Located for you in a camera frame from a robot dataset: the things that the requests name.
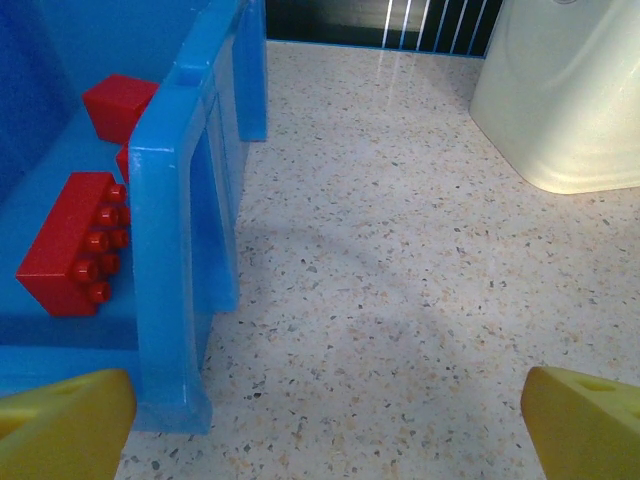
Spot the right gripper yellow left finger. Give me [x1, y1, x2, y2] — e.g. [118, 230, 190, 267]
[0, 368, 137, 480]

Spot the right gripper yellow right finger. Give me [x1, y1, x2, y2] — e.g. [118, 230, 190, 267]
[521, 366, 640, 480]

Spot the long red lego brick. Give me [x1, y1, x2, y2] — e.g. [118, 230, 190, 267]
[15, 171, 132, 319]

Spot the small red lego brick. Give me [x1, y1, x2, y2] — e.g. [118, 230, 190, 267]
[82, 73, 161, 144]

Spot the blue divided plastic bin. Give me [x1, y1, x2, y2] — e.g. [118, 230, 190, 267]
[0, 0, 269, 435]

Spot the cream holder with pink rim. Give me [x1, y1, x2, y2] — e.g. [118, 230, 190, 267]
[468, 0, 640, 195]

